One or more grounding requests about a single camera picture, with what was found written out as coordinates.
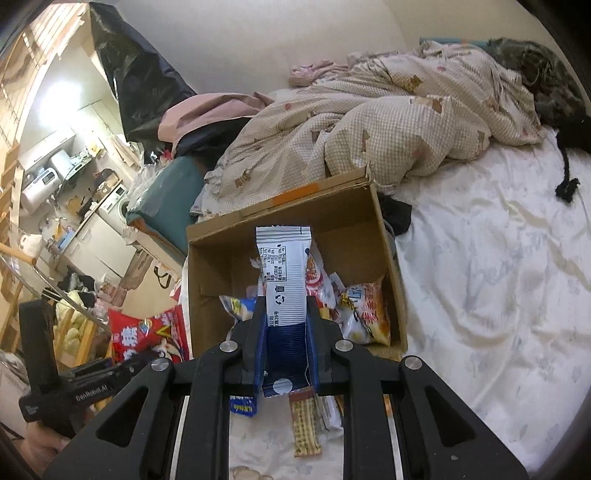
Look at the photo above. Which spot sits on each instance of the pink garment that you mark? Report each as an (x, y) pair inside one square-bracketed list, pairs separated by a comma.
[(203, 115)]

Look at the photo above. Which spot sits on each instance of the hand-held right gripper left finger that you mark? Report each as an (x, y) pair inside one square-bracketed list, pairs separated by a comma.
[(261, 344)]

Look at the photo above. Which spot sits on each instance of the range hood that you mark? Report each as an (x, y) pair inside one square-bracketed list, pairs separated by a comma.
[(69, 164)]

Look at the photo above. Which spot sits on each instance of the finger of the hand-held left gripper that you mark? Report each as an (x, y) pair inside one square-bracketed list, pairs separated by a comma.
[(136, 360)]

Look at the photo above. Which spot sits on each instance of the beige checked snack bar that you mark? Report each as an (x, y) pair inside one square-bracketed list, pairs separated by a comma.
[(304, 427)]

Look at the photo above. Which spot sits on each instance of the orange and red snack packet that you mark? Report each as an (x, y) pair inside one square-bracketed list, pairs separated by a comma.
[(377, 309)]

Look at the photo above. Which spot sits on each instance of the white base cabinet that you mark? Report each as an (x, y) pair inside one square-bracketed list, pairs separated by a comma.
[(101, 244)]

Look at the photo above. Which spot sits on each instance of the white water heater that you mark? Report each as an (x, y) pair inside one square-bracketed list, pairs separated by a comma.
[(39, 189)]

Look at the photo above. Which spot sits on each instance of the camouflage jacket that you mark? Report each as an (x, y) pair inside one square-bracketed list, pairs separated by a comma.
[(545, 74)]

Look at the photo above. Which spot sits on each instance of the person's left hand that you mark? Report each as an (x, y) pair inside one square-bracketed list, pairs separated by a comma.
[(44, 445)]

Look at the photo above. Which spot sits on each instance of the white and blue snack packet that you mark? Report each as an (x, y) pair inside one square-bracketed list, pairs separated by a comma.
[(282, 277)]

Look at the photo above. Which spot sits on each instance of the white and green snack packet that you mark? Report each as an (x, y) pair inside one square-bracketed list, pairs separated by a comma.
[(351, 323)]

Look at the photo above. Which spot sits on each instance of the dark garment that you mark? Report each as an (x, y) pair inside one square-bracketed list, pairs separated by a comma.
[(207, 143)]

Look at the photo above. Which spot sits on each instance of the black plastic bag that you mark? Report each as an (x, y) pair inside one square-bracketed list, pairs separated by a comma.
[(134, 83)]

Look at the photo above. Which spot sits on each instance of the small black cloth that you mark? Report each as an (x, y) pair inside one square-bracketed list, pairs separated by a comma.
[(397, 216)]

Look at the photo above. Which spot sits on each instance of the white washing machine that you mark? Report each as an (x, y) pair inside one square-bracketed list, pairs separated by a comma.
[(121, 207)]

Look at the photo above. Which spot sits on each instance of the pink crumpled cloth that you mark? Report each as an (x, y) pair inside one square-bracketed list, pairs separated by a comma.
[(318, 71)]

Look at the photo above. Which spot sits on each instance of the teal headboard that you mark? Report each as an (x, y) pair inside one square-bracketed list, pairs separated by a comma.
[(171, 198)]

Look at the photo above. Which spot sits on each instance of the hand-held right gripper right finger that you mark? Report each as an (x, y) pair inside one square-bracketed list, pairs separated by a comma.
[(313, 344)]

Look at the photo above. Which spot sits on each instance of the checked duvet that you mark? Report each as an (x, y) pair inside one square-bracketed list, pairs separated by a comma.
[(369, 120)]

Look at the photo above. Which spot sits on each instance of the blue and yellow snack packet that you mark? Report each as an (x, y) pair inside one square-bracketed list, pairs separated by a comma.
[(238, 307), (242, 407)]

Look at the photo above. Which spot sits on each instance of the large red snack bag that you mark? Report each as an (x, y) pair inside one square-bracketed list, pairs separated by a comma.
[(147, 332)]

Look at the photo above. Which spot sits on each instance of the brown cardboard box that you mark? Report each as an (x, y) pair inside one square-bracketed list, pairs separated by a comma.
[(351, 230)]

